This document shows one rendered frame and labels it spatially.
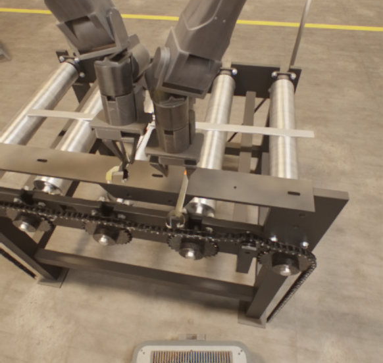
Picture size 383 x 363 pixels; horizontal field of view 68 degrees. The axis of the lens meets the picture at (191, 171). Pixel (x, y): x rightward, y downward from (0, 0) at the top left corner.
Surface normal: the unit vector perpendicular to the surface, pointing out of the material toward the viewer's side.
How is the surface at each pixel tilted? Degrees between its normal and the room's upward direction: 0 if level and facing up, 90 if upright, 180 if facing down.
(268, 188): 0
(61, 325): 0
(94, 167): 0
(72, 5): 105
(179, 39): 66
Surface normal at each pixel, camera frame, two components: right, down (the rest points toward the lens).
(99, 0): 0.94, -0.01
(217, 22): 0.20, 0.83
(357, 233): -0.03, -0.63
